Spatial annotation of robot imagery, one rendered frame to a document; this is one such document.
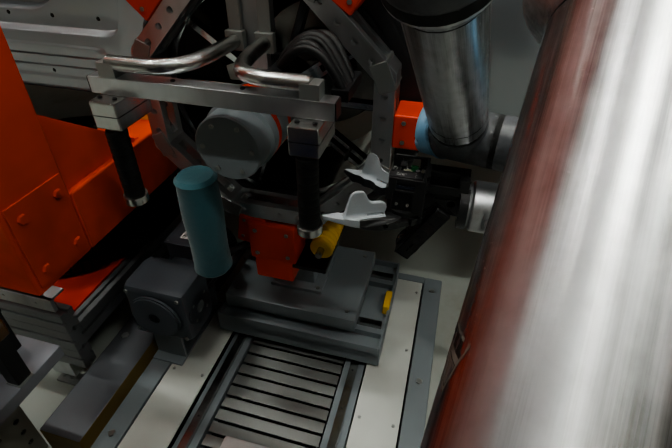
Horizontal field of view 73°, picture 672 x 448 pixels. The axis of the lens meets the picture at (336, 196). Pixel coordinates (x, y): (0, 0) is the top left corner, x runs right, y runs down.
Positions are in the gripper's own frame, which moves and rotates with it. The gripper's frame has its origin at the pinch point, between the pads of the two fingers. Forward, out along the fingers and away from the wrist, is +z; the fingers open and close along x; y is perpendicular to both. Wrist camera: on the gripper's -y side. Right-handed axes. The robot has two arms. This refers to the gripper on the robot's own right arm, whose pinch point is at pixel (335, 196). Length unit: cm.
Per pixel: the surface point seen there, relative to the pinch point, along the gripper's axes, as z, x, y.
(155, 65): 29.5, -2.1, 17.6
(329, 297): 11, -32, -60
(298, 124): 5.5, 0.5, 12.0
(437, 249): -18, -89, -83
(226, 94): 17.6, -1.4, 14.5
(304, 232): 4.8, 2.2, -6.8
